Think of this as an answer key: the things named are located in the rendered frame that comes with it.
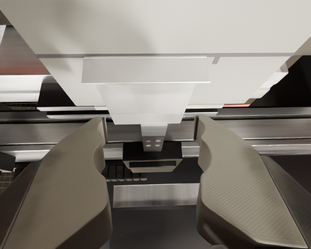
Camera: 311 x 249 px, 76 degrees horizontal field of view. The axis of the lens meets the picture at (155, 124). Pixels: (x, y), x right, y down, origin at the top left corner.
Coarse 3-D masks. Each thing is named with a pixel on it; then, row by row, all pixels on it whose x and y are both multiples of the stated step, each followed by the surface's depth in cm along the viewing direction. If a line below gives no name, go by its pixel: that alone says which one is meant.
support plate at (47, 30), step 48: (0, 0) 10; (48, 0) 10; (96, 0) 10; (144, 0) 10; (192, 0) 10; (240, 0) 10; (288, 0) 10; (48, 48) 13; (96, 48) 13; (144, 48) 13; (192, 48) 13; (240, 48) 14; (288, 48) 14; (96, 96) 19; (192, 96) 20; (240, 96) 20
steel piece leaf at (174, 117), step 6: (114, 114) 23; (120, 114) 23; (126, 114) 23; (132, 114) 23; (138, 114) 23; (144, 114) 23; (150, 114) 23; (156, 114) 23; (162, 114) 23; (168, 114) 23; (174, 114) 23; (180, 114) 23; (114, 120) 24; (120, 120) 24; (126, 120) 24; (132, 120) 25; (138, 120) 25; (144, 120) 25; (150, 120) 25; (156, 120) 25; (162, 120) 25; (168, 120) 25; (174, 120) 25; (180, 120) 25
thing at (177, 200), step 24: (120, 192) 20; (144, 192) 20; (168, 192) 20; (192, 192) 20; (120, 216) 18; (144, 216) 18; (168, 216) 18; (192, 216) 18; (120, 240) 17; (144, 240) 17; (168, 240) 18; (192, 240) 18
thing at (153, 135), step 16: (144, 128) 27; (160, 128) 27; (128, 144) 40; (144, 144) 35; (160, 144) 35; (176, 144) 41; (128, 160) 39; (144, 160) 39; (160, 160) 40; (176, 160) 40
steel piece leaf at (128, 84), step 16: (96, 64) 13; (112, 64) 14; (128, 64) 14; (144, 64) 14; (160, 64) 14; (176, 64) 14; (192, 64) 14; (96, 80) 13; (112, 80) 13; (128, 80) 13; (144, 80) 13; (160, 80) 13; (176, 80) 13; (192, 80) 13; (208, 80) 13; (112, 96) 19; (128, 96) 19; (144, 96) 19; (160, 96) 19; (176, 96) 19; (112, 112) 22; (128, 112) 22; (144, 112) 22; (160, 112) 23; (176, 112) 23
